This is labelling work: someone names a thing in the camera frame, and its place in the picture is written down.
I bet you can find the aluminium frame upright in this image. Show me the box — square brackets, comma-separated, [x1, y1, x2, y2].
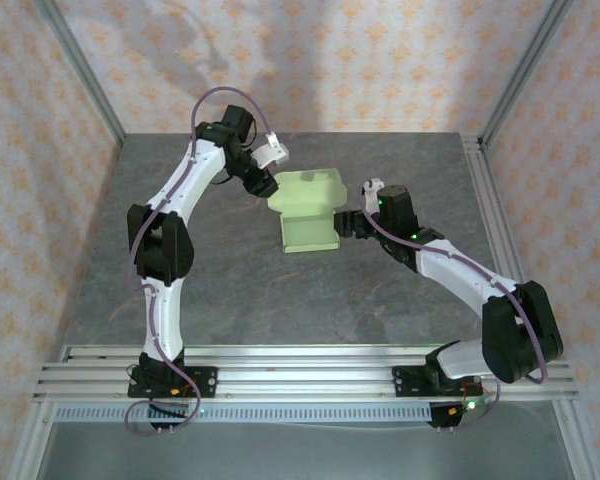
[34, 0, 126, 146]
[477, 0, 574, 146]

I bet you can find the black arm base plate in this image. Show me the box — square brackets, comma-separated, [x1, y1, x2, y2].
[392, 364, 484, 399]
[127, 366, 219, 400]

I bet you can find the aluminium mounting rail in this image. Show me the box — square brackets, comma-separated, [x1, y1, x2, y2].
[32, 344, 581, 404]

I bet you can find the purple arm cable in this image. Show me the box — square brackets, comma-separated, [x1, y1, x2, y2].
[358, 180, 551, 431]
[123, 85, 281, 436]

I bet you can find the aluminium frame leg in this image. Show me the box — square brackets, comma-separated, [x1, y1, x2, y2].
[552, 399, 600, 480]
[7, 399, 56, 480]

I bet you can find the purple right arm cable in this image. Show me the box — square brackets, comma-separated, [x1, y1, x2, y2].
[358, 180, 551, 431]

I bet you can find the black controller board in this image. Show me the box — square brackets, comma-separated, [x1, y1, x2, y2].
[429, 394, 496, 431]

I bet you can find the light green paper box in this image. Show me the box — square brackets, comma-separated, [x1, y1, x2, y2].
[267, 168, 350, 255]

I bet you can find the slotted grey cable duct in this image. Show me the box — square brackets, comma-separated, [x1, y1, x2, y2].
[54, 403, 431, 424]

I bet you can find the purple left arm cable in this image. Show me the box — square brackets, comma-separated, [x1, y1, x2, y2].
[123, 85, 281, 436]

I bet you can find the aluminium side rail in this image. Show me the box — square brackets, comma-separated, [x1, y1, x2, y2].
[462, 137, 551, 361]

